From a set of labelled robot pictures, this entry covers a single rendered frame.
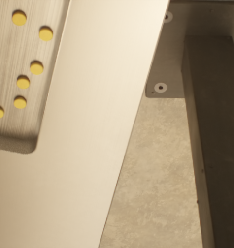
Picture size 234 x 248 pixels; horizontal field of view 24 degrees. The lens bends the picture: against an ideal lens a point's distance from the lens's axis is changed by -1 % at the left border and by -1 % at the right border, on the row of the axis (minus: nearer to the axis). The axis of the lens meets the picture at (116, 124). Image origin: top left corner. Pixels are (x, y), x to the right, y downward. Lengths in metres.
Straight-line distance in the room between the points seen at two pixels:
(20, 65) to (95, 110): 0.08
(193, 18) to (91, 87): 0.91
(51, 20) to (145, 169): 1.32
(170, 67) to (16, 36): 1.02
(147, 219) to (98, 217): 1.32
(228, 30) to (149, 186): 0.63
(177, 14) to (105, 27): 0.92
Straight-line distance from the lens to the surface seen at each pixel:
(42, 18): 0.43
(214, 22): 1.37
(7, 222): 0.62
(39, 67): 0.45
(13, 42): 0.44
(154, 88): 1.48
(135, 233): 1.98
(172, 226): 1.95
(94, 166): 0.53
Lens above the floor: 1.16
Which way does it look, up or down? 47 degrees down
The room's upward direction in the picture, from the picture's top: 179 degrees counter-clockwise
